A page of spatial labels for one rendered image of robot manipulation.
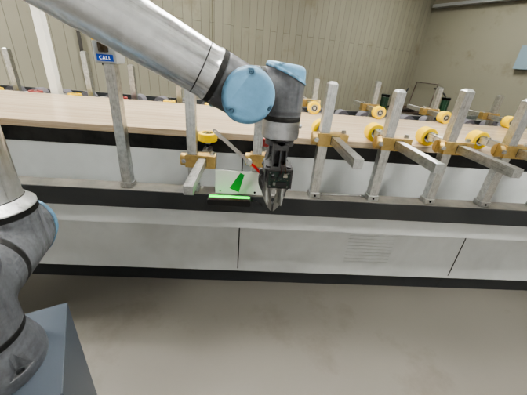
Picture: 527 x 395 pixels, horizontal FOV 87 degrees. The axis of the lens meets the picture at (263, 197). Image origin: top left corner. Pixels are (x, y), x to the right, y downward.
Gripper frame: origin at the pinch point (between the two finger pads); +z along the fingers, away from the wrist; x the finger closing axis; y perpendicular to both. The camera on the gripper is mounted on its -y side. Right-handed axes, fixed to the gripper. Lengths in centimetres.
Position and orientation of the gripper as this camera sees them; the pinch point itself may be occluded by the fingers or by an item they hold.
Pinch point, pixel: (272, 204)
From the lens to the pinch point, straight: 79.5
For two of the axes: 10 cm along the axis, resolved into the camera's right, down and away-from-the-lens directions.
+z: -0.7, 8.9, 4.4
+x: 10.0, 0.5, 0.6
